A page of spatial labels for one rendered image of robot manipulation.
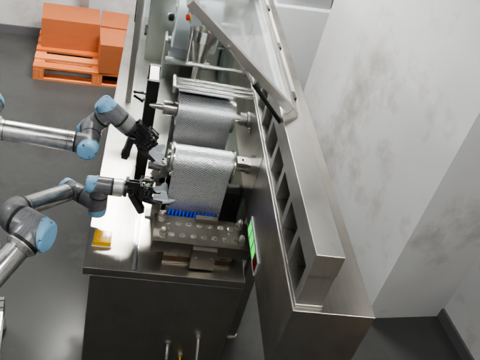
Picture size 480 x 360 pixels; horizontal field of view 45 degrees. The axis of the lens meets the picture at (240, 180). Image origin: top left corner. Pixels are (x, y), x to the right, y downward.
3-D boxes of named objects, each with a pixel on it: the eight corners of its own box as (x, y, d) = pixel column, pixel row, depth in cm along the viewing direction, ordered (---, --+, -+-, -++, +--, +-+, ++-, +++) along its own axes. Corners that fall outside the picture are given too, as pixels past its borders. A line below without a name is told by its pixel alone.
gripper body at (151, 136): (160, 145, 225) (138, 126, 218) (143, 157, 228) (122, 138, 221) (161, 134, 231) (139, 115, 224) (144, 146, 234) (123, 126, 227)
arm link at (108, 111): (93, 102, 220) (108, 89, 217) (113, 121, 225) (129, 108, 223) (90, 113, 213) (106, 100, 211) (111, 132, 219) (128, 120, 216)
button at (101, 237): (95, 233, 242) (95, 229, 240) (111, 235, 243) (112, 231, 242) (93, 245, 236) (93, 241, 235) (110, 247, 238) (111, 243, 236)
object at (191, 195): (164, 209, 245) (171, 176, 234) (218, 216, 250) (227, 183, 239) (164, 210, 245) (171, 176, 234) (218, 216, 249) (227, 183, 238)
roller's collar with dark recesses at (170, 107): (162, 109, 254) (164, 96, 250) (176, 111, 255) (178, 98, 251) (161, 116, 249) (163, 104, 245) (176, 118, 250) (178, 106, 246)
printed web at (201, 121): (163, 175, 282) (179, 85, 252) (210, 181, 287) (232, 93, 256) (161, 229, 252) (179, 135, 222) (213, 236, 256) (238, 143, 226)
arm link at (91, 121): (71, 137, 215) (93, 121, 212) (76, 121, 224) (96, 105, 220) (87, 150, 219) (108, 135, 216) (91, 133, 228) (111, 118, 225)
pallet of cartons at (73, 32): (151, 53, 575) (157, 16, 551) (158, 92, 520) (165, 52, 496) (37, 41, 543) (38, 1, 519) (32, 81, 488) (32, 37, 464)
